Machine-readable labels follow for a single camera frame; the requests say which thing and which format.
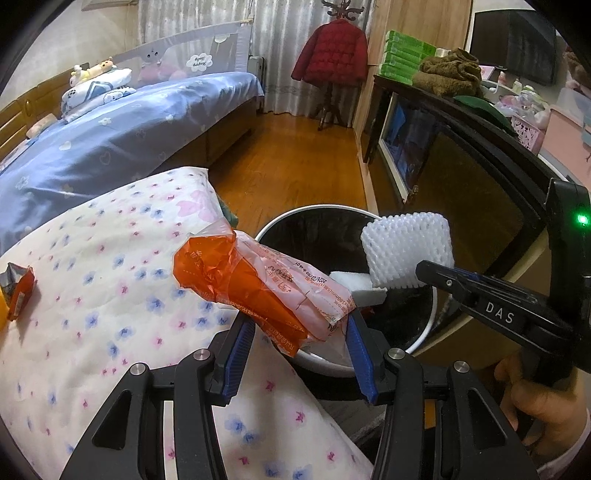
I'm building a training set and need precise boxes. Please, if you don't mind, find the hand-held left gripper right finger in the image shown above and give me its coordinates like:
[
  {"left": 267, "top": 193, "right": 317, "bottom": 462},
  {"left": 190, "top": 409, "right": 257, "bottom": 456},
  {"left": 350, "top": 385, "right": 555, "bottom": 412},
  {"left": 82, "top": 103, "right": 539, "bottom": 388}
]
[{"left": 344, "top": 309, "right": 528, "bottom": 480}]

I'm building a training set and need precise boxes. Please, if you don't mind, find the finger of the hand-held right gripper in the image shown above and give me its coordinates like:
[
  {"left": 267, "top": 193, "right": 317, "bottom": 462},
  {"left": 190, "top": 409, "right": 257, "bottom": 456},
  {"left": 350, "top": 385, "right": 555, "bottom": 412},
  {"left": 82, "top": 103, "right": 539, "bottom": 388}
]
[{"left": 414, "top": 259, "right": 551, "bottom": 343}]

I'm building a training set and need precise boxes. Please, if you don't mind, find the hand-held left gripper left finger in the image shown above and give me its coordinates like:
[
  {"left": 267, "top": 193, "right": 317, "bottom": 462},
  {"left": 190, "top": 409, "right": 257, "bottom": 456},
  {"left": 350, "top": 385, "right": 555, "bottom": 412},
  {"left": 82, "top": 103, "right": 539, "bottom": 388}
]
[{"left": 60, "top": 316, "right": 257, "bottom": 480}]

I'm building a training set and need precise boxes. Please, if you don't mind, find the black round trash bin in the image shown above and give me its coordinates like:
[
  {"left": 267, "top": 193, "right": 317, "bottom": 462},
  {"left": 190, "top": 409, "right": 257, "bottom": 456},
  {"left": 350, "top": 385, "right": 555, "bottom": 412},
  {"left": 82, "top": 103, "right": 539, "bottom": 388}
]
[{"left": 255, "top": 206, "right": 440, "bottom": 380}]

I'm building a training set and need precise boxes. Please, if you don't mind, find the white foam block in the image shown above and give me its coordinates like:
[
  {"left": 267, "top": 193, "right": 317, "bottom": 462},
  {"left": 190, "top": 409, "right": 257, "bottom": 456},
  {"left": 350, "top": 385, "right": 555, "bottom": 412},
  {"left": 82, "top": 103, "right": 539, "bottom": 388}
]
[{"left": 328, "top": 270, "right": 389, "bottom": 308}]

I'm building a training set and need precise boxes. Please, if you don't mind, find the orange white plastic bag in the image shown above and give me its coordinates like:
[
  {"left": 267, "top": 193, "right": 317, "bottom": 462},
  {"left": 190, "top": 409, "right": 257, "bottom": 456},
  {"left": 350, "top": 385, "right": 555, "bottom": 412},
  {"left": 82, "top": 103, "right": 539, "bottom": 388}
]
[{"left": 172, "top": 219, "right": 359, "bottom": 359}]

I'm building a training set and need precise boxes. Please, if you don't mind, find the white foam fruit net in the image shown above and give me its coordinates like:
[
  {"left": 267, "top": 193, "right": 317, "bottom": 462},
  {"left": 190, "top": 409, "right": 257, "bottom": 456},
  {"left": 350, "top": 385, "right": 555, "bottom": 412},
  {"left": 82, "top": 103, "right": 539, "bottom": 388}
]
[{"left": 360, "top": 211, "right": 456, "bottom": 290}]

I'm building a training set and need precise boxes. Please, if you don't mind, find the person's right forearm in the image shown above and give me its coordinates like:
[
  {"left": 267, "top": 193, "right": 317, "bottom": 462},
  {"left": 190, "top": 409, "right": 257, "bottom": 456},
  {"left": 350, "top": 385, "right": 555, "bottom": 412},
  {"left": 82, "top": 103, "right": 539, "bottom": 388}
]
[{"left": 536, "top": 413, "right": 591, "bottom": 480}]

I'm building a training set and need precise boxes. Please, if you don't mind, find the person's right hand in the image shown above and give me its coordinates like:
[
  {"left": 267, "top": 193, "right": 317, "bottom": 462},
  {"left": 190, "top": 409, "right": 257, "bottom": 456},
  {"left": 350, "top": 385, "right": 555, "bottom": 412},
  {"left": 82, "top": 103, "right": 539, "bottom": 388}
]
[{"left": 492, "top": 350, "right": 591, "bottom": 459}]

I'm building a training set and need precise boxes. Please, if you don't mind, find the dark wooden cabinet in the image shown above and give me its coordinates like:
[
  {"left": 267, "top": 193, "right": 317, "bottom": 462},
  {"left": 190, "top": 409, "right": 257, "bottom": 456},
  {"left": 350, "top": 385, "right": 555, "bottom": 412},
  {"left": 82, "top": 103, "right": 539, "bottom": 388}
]
[{"left": 353, "top": 74, "right": 574, "bottom": 289}]

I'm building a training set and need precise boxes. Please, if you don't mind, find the pink storage drawer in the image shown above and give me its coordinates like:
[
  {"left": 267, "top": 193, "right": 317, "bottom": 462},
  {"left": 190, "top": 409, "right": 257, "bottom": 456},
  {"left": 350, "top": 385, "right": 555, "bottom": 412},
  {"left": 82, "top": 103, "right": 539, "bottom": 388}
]
[{"left": 538, "top": 104, "right": 591, "bottom": 186}]

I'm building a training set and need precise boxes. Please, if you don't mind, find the floral white blanket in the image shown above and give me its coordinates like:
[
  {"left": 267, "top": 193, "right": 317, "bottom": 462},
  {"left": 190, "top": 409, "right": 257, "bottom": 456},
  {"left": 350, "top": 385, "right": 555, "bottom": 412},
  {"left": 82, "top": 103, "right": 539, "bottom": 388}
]
[{"left": 0, "top": 166, "right": 376, "bottom": 480}]

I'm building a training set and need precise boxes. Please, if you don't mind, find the green cloth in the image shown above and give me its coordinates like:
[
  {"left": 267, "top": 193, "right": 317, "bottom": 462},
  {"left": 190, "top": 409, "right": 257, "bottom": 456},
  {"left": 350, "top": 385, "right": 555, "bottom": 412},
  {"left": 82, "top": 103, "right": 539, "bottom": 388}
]
[{"left": 217, "top": 196, "right": 241, "bottom": 230}]

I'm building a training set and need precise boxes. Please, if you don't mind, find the pink perforated basket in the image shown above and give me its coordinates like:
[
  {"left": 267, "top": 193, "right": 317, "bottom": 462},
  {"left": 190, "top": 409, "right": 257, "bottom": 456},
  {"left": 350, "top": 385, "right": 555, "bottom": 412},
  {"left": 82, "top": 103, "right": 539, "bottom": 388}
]
[{"left": 510, "top": 115, "right": 548, "bottom": 156}]

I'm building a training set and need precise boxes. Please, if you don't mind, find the translucent storage box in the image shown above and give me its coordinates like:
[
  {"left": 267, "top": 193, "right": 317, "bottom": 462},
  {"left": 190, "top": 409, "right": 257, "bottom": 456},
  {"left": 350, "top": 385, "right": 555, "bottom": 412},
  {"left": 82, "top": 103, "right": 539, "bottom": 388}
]
[{"left": 556, "top": 85, "right": 591, "bottom": 126}]

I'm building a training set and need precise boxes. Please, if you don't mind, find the dark green hat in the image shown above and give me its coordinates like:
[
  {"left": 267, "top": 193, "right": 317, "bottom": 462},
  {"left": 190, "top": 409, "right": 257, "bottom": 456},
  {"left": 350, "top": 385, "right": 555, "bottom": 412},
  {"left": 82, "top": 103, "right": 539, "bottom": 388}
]
[{"left": 452, "top": 94, "right": 519, "bottom": 136}]

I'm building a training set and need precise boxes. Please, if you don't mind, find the pastel plush figure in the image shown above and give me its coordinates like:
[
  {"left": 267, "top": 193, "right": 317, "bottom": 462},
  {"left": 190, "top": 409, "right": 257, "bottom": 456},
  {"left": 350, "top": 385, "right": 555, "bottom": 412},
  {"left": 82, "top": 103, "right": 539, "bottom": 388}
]
[{"left": 518, "top": 89, "right": 551, "bottom": 121}]

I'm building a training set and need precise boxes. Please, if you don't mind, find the brown folded towel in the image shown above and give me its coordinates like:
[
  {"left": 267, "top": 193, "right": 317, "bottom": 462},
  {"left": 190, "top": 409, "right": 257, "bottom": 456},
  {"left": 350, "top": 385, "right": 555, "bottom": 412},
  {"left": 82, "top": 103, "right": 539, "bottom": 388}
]
[{"left": 411, "top": 47, "right": 485, "bottom": 99}]

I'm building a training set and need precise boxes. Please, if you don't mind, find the small orange foil wrapper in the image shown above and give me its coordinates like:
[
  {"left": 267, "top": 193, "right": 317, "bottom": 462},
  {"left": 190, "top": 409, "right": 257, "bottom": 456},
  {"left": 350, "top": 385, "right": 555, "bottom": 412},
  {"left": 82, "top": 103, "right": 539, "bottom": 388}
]
[{"left": 0, "top": 261, "right": 37, "bottom": 322}]

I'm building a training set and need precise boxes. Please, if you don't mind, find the wooden coat stand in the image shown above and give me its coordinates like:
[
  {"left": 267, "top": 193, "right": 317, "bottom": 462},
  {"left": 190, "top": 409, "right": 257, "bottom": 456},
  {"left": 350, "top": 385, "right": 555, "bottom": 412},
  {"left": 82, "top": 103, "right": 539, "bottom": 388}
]
[{"left": 308, "top": 0, "right": 376, "bottom": 133}]

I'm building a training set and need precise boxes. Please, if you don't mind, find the black television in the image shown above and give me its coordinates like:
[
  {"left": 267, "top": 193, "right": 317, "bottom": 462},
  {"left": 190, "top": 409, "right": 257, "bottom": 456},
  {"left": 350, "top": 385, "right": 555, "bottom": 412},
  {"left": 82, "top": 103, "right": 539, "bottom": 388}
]
[{"left": 468, "top": 9, "right": 557, "bottom": 86}]

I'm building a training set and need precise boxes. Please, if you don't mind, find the stack of green boxes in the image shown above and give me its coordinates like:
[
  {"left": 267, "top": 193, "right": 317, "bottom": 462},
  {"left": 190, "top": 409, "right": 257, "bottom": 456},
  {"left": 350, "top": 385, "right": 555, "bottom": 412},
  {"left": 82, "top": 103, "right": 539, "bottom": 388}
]
[{"left": 377, "top": 30, "right": 437, "bottom": 85}]

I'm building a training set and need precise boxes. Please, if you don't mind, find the blue heart print duvet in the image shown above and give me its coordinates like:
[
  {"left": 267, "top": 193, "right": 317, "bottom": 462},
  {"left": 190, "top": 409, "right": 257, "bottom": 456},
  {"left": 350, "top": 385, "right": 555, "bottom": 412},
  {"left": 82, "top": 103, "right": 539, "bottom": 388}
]
[{"left": 0, "top": 71, "right": 265, "bottom": 256}]

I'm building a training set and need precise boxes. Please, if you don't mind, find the red puffer jacket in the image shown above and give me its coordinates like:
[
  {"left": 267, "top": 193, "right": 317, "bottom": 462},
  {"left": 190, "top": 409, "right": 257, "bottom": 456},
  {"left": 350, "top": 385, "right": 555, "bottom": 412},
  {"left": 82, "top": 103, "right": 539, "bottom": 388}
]
[{"left": 291, "top": 18, "right": 369, "bottom": 87}]

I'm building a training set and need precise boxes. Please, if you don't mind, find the white radiator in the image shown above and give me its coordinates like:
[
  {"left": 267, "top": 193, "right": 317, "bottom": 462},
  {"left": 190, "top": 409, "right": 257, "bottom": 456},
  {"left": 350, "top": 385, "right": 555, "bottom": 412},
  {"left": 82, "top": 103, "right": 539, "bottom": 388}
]
[{"left": 248, "top": 55, "right": 269, "bottom": 112}]

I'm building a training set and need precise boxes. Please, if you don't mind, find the folded panda print quilt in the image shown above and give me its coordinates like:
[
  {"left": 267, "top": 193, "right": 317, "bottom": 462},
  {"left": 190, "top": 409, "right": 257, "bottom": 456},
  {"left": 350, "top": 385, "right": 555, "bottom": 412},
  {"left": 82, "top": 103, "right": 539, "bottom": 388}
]
[{"left": 60, "top": 68, "right": 137, "bottom": 123}]

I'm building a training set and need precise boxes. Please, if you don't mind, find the small pink pillow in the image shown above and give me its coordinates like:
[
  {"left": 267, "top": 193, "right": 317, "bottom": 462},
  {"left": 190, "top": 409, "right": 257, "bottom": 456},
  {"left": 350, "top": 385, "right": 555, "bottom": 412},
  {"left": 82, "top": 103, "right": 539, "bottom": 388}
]
[{"left": 25, "top": 113, "right": 59, "bottom": 140}]

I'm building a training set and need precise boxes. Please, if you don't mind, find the yellow plush toy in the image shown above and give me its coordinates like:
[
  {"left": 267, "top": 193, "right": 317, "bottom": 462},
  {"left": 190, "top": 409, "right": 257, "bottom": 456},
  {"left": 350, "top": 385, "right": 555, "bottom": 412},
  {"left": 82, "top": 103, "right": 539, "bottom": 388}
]
[{"left": 83, "top": 56, "right": 116, "bottom": 78}]

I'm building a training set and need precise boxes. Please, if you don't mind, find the white sheer curtain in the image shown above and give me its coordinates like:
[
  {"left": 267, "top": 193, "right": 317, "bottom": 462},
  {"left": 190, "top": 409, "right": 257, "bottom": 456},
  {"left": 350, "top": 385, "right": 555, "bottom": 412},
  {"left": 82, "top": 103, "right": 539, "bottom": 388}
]
[{"left": 139, "top": 0, "right": 385, "bottom": 117}]

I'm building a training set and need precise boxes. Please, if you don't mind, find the white air conditioner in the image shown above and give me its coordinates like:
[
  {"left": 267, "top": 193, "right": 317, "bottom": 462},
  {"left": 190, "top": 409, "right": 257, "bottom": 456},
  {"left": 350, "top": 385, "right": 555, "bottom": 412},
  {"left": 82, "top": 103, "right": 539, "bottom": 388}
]
[{"left": 82, "top": 0, "right": 140, "bottom": 11}]

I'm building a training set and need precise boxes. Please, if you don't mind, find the wooden bed frame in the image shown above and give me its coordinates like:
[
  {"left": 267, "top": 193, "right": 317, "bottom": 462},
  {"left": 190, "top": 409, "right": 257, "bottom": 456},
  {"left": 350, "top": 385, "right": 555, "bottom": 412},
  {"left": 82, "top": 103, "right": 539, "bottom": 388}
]
[{"left": 0, "top": 76, "right": 267, "bottom": 169}]

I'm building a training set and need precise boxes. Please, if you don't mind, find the grey mesh bed rail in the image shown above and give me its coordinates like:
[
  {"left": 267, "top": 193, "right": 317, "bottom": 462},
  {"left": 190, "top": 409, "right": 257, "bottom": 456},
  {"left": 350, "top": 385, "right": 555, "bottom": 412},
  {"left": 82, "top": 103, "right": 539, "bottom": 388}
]
[{"left": 113, "top": 19, "right": 255, "bottom": 86}]

